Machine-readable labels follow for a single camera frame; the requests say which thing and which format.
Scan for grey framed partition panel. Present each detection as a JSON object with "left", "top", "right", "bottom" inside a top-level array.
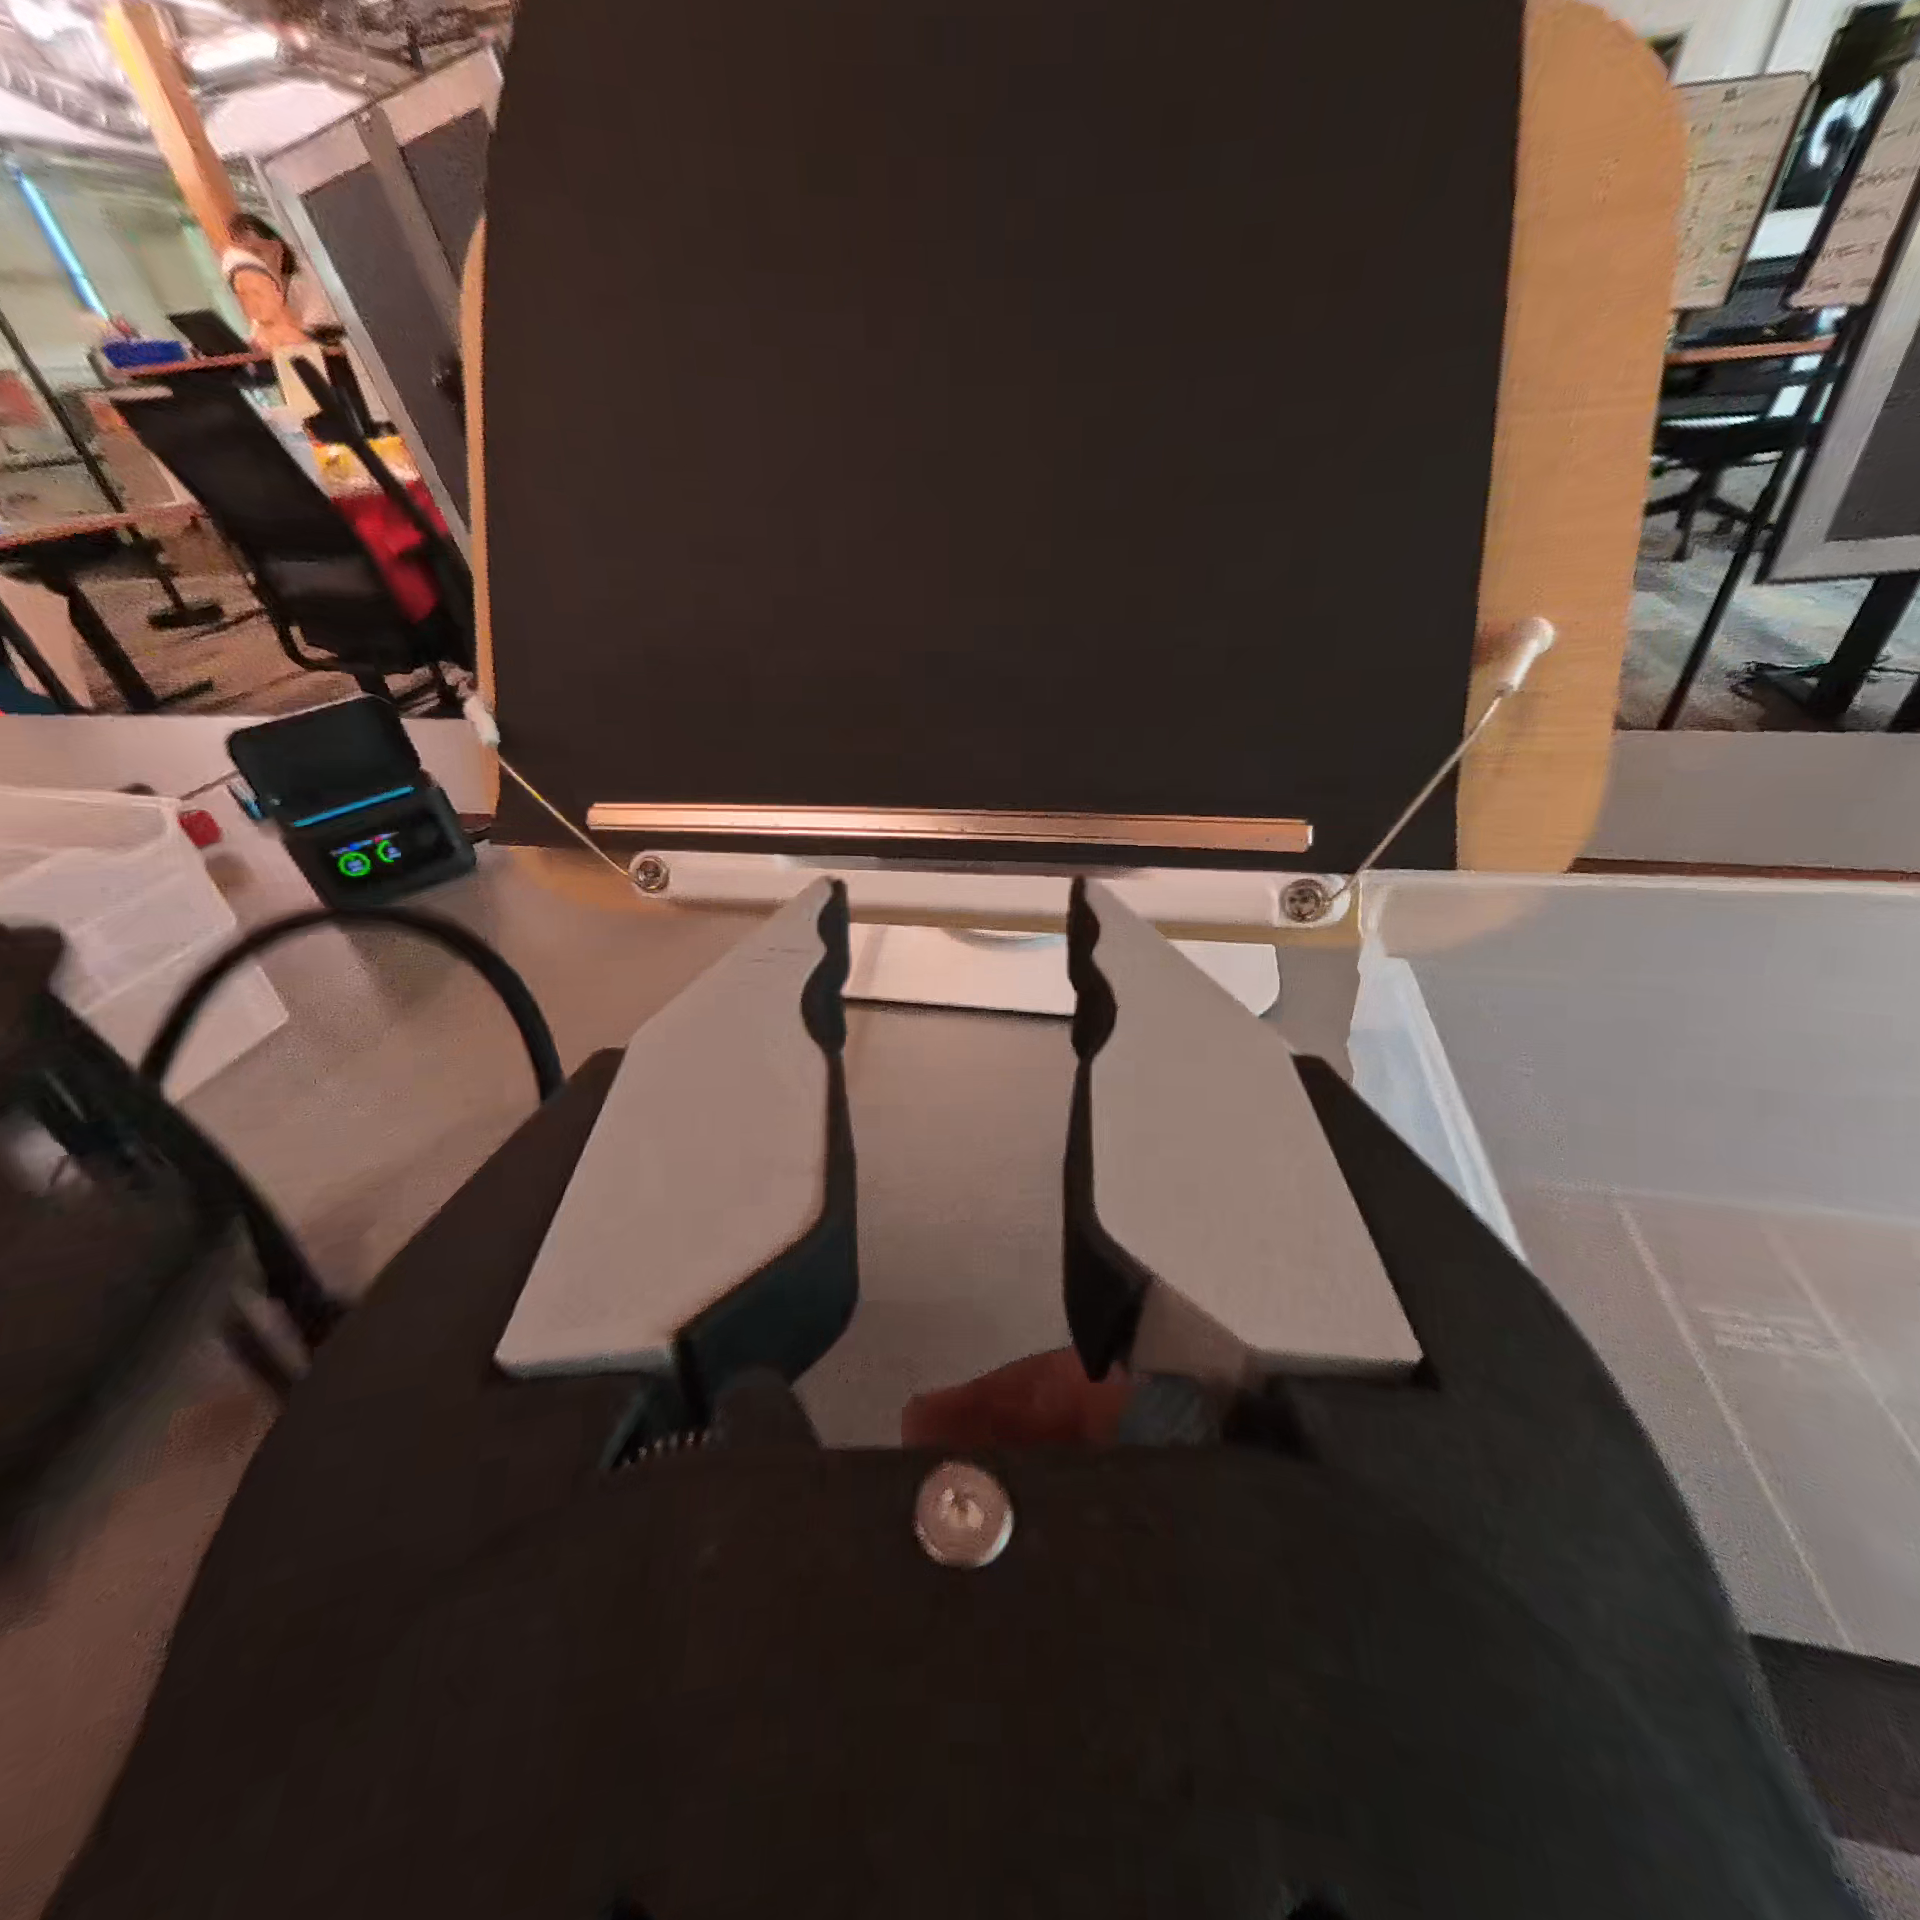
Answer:
[{"left": 248, "top": 45, "right": 506, "bottom": 528}]

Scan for dark framed panel on stand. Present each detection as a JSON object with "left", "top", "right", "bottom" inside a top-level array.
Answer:
[{"left": 1755, "top": 225, "right": 1920, "bottom": 588}]

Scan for wooden book stand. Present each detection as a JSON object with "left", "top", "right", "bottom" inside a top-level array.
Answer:
[{"left": 458, "top": 0, "right": 1690, "bottom": 939}]

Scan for black hdmi cable green plug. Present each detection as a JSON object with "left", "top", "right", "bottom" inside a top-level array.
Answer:
[{"left": 140, "top": 908, "right": 569, "bottom": 1105}]

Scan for black charging case green display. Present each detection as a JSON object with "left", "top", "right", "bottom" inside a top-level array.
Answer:
[{"left": 229, "top": 695, "right": 481, "bottom": 913}]

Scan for red bag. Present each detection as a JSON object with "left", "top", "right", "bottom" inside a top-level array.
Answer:
[{"left": 335, "top": 487, "right": 455, "bottom": 620}]

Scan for clear plastic bin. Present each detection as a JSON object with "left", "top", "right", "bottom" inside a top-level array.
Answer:
[
  {"left": 0, "top": 787, "right": 291, "bottom": 1105},
  {"left": 1347, "top": 872, "right": 1920, "bottom": 1666}
]

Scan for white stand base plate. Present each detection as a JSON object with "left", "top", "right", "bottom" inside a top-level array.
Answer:
[{"left": 839, "top": 920, "right": 1280, "bottom": 1021}]

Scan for black office chair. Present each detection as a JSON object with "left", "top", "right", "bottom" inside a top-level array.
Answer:
[{"left": 112, "top": 352, "right": 473, "bottom": 706}]

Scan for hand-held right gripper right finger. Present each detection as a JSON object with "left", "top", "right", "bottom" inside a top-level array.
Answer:
[{"left": 1059, "top": 874, "right": 1426, "bottom": 1442}]

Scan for whiteboard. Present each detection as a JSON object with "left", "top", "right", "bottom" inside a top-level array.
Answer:
[
  {"left": 1669, "top": 72, "right": 1818, "bottom": 313},
  {"left": 1786, "top": 0, "right": 1920, "bottom": 313}
]

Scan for wooden office desk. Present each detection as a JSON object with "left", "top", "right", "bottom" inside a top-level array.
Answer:
[{"left": 0, "top": 503, "right": 213, "bottom": 713}]

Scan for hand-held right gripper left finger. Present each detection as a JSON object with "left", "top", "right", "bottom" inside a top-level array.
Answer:
[{"left": 492, "top": 874, "right": 865, "bottom": 1413}]

